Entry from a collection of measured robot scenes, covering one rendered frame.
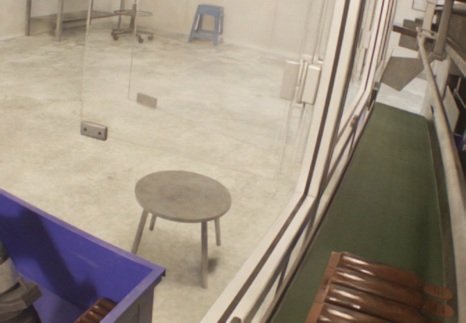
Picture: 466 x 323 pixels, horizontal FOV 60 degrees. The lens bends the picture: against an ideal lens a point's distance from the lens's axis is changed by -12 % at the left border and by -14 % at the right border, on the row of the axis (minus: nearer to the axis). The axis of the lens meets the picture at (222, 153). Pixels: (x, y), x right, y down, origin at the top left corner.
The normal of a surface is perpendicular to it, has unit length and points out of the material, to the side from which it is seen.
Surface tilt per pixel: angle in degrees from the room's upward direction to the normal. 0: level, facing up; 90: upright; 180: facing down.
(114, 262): 90
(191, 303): 0
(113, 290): 90
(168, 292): 0
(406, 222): 2
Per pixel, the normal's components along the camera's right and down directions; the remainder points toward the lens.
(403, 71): -0.40, 0.32
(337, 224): 0.16, -0.92
